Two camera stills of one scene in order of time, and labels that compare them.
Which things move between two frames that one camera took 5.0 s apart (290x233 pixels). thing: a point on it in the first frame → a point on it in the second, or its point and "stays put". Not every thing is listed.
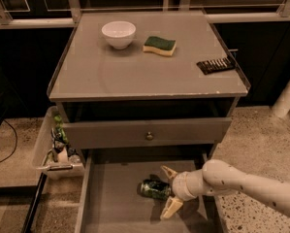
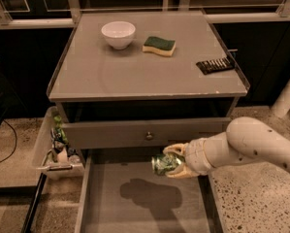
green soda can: [155, 188] → [162, 164]
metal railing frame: [289, 12] stays put
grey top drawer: [99, 134] stays put
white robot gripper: [180, 185] → [195, 155]
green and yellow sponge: [159, 45] stays put
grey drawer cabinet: [146, 85] stays put
